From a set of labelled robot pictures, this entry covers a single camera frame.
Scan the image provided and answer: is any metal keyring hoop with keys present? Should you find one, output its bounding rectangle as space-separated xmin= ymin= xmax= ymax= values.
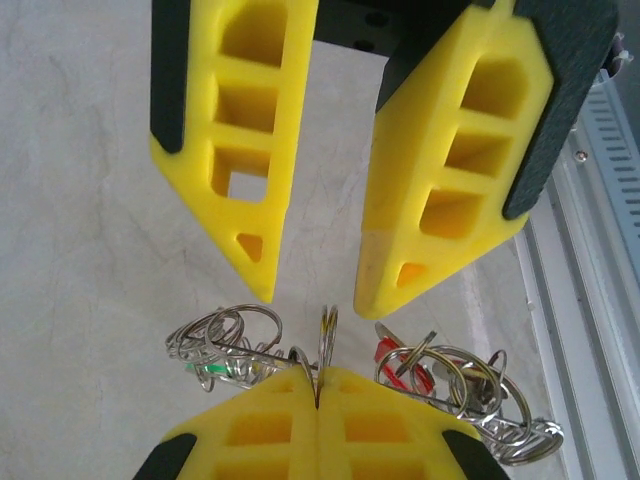
xmin=163 ymin=302 xmax=565 ymax=467

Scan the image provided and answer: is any red key tag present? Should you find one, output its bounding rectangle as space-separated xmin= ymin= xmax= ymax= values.
xmin=374 ymin=333 xmax=437 ymax=399

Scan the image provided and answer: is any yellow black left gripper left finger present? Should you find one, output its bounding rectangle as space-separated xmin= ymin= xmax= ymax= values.
xmin=130 ymin=366 xmax=320 ymax=480

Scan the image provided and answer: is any grey slotted cable duct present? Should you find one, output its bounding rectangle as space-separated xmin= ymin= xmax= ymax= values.
xmin=582 ymin=69 xmax=640 ymax=241

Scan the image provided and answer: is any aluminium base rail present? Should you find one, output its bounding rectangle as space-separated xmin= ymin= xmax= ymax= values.
xmin=512 ymin=69 xmax=640 ymax=480

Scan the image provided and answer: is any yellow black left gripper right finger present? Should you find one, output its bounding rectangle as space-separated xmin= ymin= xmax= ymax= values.
xmin=319 ymin=366 xmax=514 ymax=480

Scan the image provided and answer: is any clear green key tag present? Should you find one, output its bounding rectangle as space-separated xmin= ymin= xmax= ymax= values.
xmin=183 ymin=349 xmax=266 ymax=397

